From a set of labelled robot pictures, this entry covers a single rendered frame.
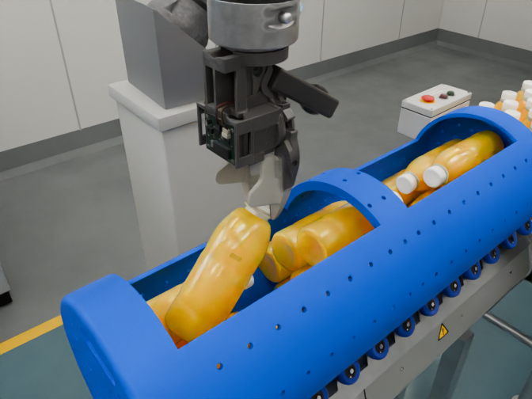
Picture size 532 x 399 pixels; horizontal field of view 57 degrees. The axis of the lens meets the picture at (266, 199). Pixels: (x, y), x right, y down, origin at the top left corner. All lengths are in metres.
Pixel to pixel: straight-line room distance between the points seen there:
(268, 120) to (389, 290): 0.33
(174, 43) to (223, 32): 0.85
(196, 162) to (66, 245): 1.46
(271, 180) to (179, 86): 0.83
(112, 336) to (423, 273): 0.46
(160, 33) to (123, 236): 1.63
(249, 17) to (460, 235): 0.52
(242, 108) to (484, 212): 0.52
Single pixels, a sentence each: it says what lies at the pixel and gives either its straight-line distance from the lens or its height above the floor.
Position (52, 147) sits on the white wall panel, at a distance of 3.60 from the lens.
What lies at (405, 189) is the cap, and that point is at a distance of 1.01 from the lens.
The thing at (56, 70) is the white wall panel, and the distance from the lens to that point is 3.47.
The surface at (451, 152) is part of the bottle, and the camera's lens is 0.99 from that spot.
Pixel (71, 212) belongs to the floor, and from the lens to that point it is 3.02.
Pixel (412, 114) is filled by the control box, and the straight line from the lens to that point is 1.44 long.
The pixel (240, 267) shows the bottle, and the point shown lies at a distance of 0.60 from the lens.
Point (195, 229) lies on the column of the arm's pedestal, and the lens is 1.56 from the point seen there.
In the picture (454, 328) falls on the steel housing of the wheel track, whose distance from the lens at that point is 1.09.
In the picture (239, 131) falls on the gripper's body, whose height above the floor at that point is 1.42.
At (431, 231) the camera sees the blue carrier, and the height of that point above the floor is 1.18.
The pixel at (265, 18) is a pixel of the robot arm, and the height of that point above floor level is 1.52.
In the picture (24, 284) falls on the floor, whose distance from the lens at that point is 2.62.
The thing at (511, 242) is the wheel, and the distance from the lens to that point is 1.19.
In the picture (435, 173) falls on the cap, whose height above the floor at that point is 1.17.
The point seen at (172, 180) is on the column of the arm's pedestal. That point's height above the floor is 0.90.
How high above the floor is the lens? 1.64
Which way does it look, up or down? 34 degrees down
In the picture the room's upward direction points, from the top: straight up
